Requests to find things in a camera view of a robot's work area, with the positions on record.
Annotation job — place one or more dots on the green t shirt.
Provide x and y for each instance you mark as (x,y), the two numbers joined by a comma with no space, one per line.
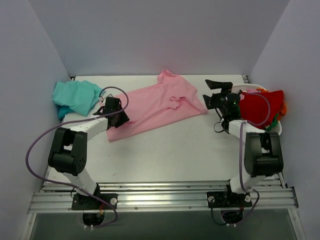
(273,127)

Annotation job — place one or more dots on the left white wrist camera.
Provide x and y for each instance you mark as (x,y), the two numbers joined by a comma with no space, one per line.
(103,98)

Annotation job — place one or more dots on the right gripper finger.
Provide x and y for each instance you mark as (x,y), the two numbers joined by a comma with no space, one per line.
(207,101)
(218,85)

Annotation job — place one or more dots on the pink t shirt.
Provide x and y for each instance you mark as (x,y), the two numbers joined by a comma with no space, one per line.
(171,100)

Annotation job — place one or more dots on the red t shirt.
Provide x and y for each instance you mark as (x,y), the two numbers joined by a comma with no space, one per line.
(260,108)

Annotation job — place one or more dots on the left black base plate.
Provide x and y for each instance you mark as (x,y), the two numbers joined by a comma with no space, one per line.
(86,203)

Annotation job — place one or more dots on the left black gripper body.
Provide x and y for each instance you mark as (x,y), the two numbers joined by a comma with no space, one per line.
(118,118)

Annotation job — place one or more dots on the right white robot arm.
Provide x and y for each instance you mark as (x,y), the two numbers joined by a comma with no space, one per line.
(260,154)

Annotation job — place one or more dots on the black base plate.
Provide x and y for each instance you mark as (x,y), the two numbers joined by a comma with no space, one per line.
(86,203)
(222,199)

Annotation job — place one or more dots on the white plastic basket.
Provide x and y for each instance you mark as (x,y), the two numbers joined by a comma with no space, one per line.
(247,87)

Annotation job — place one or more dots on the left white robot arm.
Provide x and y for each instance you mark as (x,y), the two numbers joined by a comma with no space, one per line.
(68,153)

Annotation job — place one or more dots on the teal t shirt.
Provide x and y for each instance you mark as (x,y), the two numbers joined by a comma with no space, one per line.
(75,97)

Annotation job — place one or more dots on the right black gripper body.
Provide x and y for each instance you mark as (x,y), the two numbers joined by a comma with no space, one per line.
(215,99)

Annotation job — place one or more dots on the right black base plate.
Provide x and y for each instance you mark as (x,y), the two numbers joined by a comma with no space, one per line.
(222,199)

